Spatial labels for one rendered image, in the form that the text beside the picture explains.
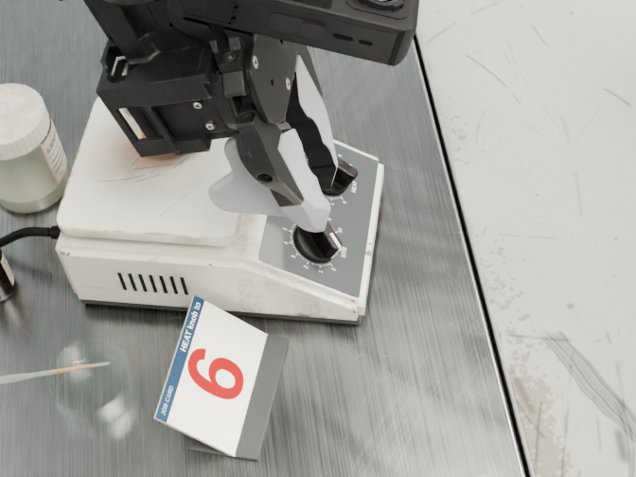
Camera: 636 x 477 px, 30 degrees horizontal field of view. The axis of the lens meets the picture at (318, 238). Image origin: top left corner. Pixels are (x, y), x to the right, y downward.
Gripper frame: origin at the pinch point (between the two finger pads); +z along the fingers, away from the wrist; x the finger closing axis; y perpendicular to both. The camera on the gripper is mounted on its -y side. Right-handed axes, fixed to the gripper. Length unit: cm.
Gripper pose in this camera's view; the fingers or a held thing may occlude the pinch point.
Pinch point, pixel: (327, 192)
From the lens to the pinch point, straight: 69.0
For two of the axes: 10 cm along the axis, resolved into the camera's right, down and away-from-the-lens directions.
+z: 3.3, 5.9, 7.4
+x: -1.4, 8.0, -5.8
